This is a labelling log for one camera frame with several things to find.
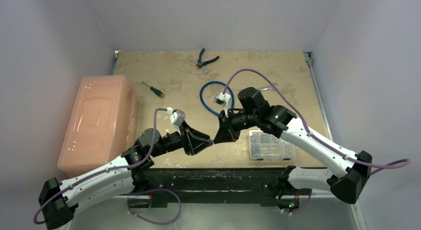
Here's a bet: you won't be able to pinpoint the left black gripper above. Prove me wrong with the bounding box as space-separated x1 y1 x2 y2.
150 120 212 157

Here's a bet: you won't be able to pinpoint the blue cable lock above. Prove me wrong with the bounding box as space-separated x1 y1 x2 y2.
199 81 235 117

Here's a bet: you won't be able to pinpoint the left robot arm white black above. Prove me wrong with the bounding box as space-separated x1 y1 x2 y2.
34 126 212 230

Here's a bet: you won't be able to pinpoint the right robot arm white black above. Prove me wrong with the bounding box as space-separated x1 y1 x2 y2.
213 87 372 204

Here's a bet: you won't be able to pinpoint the clear plastic screw box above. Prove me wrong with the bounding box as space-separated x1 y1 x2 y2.
248 130 297 160

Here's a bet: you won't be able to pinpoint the small silver wrench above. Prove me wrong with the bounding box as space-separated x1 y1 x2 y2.
186 55 210 74

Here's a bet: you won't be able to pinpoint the large silver open wrench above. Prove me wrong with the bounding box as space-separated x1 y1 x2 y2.
256 83 278 91

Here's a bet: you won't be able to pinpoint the pink plastic storage box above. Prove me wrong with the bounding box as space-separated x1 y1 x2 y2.
57 75 138 178

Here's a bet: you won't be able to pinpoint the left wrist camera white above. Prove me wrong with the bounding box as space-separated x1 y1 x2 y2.
166 107 186 135

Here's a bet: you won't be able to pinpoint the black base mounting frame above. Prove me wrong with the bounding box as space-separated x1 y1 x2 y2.
129 166 310 208

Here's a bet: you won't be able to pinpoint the green handled screwdriver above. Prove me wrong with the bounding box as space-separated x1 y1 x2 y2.
142 81 165 97

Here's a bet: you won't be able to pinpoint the blue handled pliers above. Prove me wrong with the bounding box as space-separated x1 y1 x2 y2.
196 48 220 69

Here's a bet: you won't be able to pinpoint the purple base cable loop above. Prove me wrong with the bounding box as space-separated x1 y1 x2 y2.
127 188 183 226

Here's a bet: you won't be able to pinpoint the aluminium rail frame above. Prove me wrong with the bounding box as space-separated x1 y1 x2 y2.
303 52 333 141

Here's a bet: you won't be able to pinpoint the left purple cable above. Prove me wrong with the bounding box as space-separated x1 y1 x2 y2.
33 108 169 225

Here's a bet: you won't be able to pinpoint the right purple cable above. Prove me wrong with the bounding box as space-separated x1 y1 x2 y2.
222 69 411 170

